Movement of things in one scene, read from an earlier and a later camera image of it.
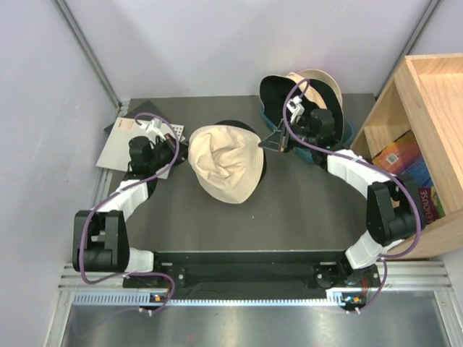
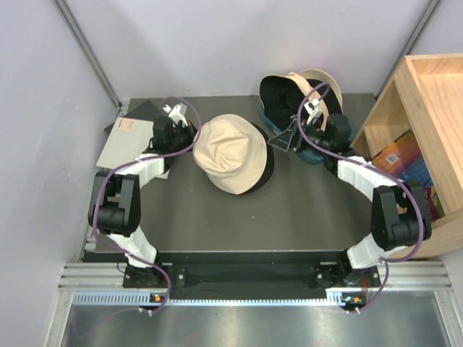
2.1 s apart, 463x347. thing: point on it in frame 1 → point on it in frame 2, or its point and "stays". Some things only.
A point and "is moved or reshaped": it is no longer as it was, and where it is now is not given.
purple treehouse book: x=431 y=207 stays
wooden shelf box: x=425 y=97 stays
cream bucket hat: x=228 y=163 is moved or reshaped
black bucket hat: x=249 y=128 → x=270 y=164
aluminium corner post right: x=412 y=42 stays
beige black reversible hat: x=274 y=90 stays
